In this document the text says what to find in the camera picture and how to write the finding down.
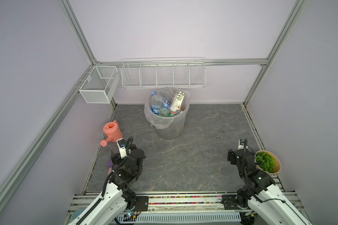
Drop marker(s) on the small white mesh basket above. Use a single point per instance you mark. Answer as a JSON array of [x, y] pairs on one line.
[[100, 85]]

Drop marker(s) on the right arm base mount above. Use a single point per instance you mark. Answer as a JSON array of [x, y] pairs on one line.
[[232, 202]]

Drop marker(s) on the purple spoon pink handle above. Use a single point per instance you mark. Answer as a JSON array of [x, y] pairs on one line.
[[110, 164]]

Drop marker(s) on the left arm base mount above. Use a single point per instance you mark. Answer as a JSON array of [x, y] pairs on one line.
[[140, 203]]

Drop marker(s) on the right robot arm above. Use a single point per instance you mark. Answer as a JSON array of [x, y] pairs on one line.
[[260, 193]]

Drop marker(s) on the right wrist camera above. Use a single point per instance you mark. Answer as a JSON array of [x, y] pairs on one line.
[[243, 144]]

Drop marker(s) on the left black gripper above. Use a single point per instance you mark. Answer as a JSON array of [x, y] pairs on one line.
[[116, 159]]

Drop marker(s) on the potted green plant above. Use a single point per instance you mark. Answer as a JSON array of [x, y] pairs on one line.
[[267, 162]]

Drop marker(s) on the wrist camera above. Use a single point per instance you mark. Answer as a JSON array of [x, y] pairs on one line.
[[243, 144], [121, 143]]

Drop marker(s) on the grey mesh waste bin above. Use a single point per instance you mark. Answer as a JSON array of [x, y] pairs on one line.
[[170, 126]]

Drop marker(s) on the pink watering can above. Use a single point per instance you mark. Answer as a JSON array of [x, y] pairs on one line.
[[113, 133]]

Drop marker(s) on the clear plastic bin liner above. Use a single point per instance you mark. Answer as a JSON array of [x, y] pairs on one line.
[[157, 119]]

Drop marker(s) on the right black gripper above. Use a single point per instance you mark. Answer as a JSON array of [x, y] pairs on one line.
[[232, 156]]

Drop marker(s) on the blue cartoon label water bottle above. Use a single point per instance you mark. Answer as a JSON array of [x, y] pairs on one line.
[[166, 104]]

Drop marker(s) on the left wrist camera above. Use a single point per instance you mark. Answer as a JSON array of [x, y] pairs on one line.
[[121, 143]]

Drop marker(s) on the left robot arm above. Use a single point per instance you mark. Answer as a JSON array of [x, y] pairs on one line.
[[116, 195]]

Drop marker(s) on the lime green label bottle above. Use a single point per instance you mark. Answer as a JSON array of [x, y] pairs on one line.
[[164, 112]]

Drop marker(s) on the bird label tea bottle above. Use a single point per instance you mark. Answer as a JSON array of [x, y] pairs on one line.
[[177, 101]]

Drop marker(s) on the long white wire shelf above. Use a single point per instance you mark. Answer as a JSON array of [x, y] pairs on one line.
[[180, 72]]

